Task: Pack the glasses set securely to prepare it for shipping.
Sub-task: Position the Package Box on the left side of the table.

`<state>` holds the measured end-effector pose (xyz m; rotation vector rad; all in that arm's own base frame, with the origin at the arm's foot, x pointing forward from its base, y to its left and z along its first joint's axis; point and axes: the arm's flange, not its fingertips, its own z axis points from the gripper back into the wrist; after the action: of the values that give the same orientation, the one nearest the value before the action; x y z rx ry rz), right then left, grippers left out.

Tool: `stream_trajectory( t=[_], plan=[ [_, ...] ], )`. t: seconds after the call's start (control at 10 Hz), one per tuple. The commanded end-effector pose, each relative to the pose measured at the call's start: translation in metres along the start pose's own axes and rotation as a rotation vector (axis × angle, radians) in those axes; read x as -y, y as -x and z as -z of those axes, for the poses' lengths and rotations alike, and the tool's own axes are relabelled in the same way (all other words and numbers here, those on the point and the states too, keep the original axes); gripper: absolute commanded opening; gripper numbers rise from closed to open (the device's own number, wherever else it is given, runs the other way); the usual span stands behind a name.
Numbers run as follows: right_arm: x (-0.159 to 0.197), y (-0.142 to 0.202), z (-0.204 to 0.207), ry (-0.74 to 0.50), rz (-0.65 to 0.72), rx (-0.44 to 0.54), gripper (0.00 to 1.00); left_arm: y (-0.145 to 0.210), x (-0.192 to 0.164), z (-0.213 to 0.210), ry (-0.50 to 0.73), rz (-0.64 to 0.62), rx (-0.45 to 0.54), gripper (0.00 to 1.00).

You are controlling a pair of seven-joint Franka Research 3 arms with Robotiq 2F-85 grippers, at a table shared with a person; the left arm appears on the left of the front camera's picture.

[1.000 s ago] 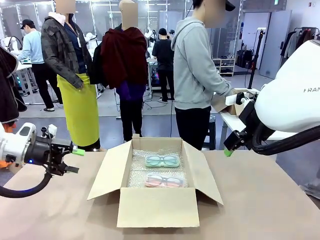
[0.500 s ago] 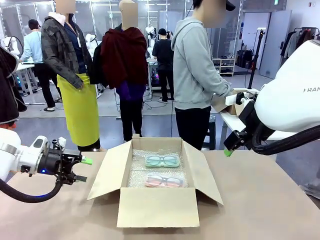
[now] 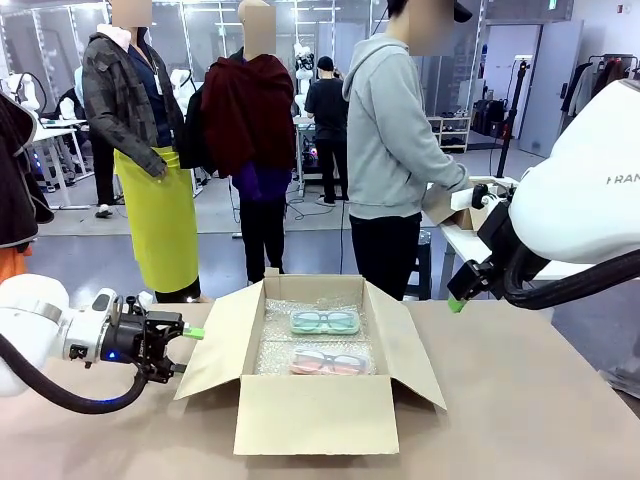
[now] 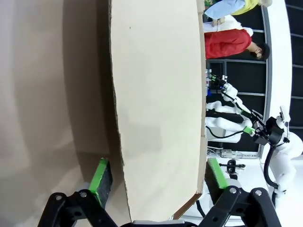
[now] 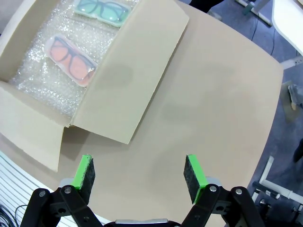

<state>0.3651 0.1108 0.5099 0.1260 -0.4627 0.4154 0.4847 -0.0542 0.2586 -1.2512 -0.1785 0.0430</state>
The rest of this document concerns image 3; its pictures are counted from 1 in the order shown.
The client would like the mannequin with dark red coat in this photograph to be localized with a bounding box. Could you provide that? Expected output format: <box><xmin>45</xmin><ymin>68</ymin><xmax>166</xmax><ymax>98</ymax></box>
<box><xmin>178</xmin><ymin>0</ymin><xmax>297</xmax><ymax>286</ymax></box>

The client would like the small cardboard box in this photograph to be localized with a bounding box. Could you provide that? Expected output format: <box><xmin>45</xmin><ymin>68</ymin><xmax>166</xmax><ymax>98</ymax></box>
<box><xmin>422</xmin><ymin>174</ymin><xmax>519</xmax><ymax>232</ymax></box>

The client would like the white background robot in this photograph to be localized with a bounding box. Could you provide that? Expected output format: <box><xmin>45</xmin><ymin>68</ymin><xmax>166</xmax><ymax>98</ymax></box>
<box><xmin>292</xmin><ymin>42</ymin><xmax>319</xmax><ymax>119</ymax></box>

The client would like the background person in black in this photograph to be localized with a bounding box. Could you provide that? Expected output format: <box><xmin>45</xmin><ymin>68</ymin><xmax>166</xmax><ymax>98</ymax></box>
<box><xmin>303</xmin><ymin>55</ymin><xmax>351</xmax><ymax>207</ymax></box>

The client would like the white side table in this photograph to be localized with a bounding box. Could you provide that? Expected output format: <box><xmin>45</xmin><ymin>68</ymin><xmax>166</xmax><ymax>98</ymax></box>
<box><xmin>422</xmin><ymin>174</ymin><xmax>640</xmax><ymax>301</ymax></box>

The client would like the low wooden shoe shelf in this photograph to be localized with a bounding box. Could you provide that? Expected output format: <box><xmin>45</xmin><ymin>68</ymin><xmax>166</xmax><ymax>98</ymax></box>
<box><xmin>424</xmin><ymin>114</ymin><xmax>471</xmax><ymax>154</ymax></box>

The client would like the mint green glasses case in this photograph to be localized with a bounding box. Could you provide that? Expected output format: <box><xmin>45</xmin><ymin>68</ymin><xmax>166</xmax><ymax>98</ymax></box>
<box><xmin>289</xmin><ymin>309</ymin><xmax>360</xmax><ymax>338</ymax></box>

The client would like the dark hanging garment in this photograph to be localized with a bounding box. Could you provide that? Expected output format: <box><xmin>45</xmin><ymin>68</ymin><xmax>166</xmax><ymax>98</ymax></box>
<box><xmin>0</xmin><ymin>92</ymin><xmax>55</xmax><ymax>251</ymax></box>

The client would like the clear bubble wrap sheet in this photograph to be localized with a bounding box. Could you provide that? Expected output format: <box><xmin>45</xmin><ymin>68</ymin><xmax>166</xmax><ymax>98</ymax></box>
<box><xmin>253</xmin><ymin>297</ymin><xmax>379</xmax><ymax>377</ymax></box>

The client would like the black tripod stand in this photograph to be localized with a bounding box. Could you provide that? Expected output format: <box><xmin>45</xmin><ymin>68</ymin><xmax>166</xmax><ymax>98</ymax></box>
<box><xmin>492</xmin><ymin>57</ymin><xmax>532</xmax><ymax>181</ymax></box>

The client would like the orange garment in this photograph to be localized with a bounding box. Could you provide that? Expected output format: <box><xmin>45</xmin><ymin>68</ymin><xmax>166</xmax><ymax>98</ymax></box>
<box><xmin>0</xmin><ymin>244</ymin><xmax>34</xmax><ymax>287</ymax></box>

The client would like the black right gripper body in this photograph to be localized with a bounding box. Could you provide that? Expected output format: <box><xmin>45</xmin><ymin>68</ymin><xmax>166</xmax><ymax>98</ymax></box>
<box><xmin>446</xmin><ymin>199</ymin><xmax>517</xmax><ymax>304</ymax></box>

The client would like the black plastic stool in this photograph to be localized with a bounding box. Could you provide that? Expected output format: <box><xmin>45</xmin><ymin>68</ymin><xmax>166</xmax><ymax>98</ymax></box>
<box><xmin>404</xmin><ymin>229</ymin><xmax>434</xmax><ymax>301</ymax></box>

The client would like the clothes rack with garments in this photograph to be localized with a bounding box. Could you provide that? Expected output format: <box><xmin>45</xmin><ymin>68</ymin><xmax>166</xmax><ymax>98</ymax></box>
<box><xmin>559</xmin><ymin>52</ymin><xmax>640</xmax><ymax>119</ymax></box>

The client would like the mannequin with yellow apron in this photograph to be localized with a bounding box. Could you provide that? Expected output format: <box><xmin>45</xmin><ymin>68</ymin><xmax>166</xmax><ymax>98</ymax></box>
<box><xmin>81</xmin><ymin>0</ymin><xmax>202</xmax><ymax>305</ymax></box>

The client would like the open cardboard shipping box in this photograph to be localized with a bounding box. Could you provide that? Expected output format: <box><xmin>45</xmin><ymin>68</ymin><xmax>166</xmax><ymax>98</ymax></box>
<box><xmin>173</xmin><ymin>273</ymin><xmax>448</xmax><ymax>457</ymax></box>

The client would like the white background desk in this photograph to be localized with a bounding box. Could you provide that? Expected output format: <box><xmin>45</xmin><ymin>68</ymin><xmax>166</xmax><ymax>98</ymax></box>
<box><xmin>29</xmin><ymin>117</ymin><xmax>94</xmax><ymax>211</ymax></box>

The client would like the person in grey hoodie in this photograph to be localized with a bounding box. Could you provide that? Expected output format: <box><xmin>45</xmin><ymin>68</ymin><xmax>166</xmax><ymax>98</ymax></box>
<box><xmin>342</xmin><ymin>0</ymin><xmax>474</xmax><ymax>302</ymax></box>

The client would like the pink glasses case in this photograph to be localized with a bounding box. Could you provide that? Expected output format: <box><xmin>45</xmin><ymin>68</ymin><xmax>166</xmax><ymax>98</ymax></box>
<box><xmin>289</xmin><ymin>346</ymin><xmax>374</xmax><ymax>377</ymax></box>

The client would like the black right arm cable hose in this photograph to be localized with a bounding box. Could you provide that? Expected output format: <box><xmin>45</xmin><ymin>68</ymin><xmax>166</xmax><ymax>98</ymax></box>
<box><xmin>502</xmin><ymin>239</ymin><xmax>640</xmax><ymax>312</ymax></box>

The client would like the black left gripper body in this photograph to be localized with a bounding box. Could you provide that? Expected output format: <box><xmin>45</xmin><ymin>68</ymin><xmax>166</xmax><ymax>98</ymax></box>
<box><xmin>106</xmin><ymin>309</ymin><xmax>184</xmax><ymax>385</ymax></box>

